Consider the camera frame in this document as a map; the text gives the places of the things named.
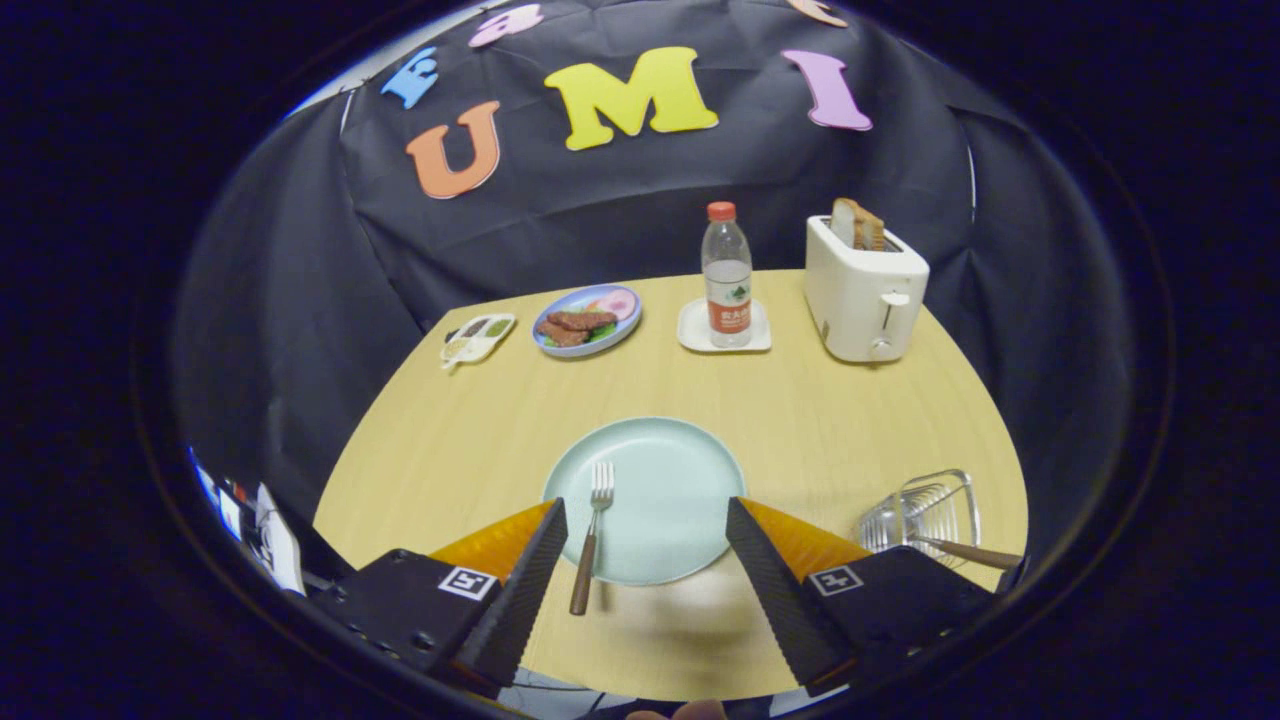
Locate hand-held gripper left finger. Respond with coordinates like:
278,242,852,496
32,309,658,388
335,498,569,698

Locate light green plate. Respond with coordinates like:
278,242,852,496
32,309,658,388
542,417,748,586

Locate clear square cutlery basket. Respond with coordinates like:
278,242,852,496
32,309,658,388
858,469,983,571

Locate blue plate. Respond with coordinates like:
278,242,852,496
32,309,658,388
531,284,643,358

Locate white toaster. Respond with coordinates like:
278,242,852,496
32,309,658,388
805,214,930,363

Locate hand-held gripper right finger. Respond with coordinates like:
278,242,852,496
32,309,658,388
726,497,1001,696

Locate clear water bottle red cap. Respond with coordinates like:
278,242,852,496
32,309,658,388
701,202,754,349

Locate white square coaster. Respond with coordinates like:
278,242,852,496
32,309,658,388
677,297,772,353

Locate white divided sauce dish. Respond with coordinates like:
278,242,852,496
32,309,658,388
441,313,517,369

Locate wooden handled fork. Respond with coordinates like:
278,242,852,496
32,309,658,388
570,461,616,616

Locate brown meat slices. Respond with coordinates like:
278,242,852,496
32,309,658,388
537,310,618,347

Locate white clutter beside table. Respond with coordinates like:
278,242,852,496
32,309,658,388
190,450,306,596

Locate black backdrop cloth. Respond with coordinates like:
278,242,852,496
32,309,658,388
170,0,1136,561

